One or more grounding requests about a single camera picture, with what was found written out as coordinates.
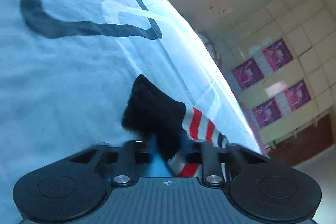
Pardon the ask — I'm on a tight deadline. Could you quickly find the striped red black white sweater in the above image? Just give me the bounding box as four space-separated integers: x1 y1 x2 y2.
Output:
121 75 228 177

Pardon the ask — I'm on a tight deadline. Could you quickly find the brown wooden door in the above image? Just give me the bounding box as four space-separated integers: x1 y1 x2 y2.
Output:
266 113 335 166

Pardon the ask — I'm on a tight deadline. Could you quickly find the cream wardrobe with posters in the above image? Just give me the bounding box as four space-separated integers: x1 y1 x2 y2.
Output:
222 0 335 144

